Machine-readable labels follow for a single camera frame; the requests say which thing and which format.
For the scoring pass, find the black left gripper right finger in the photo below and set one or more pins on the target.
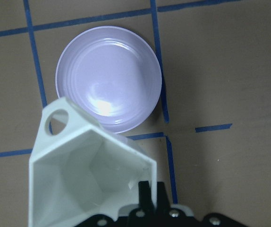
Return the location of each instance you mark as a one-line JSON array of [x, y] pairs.
[[162, 198]]

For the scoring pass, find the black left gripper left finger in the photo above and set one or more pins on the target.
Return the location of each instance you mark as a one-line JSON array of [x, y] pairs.
[[145, 196]]

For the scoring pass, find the white faceted cup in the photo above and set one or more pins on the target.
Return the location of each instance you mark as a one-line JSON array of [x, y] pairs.
[[78, 169]]

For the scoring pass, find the lavender plate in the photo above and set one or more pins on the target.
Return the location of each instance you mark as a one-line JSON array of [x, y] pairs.
[[113, 74]]

